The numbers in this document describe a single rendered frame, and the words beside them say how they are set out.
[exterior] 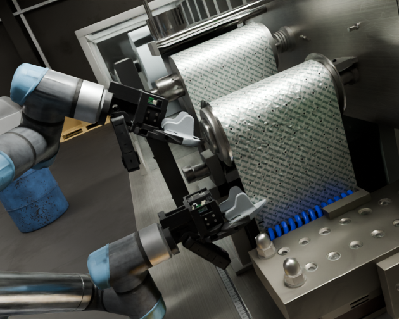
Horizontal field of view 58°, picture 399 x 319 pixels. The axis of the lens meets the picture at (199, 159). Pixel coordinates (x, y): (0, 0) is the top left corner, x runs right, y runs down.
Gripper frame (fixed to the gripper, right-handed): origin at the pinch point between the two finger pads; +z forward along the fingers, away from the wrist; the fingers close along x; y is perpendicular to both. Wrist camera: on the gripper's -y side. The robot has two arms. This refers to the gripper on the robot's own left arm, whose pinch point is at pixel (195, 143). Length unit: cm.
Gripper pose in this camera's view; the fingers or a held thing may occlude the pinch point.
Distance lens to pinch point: 75.0
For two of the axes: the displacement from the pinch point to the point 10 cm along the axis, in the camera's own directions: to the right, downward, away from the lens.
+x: -2.3, -2.7, 9.3
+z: 9.2, 2.5, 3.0
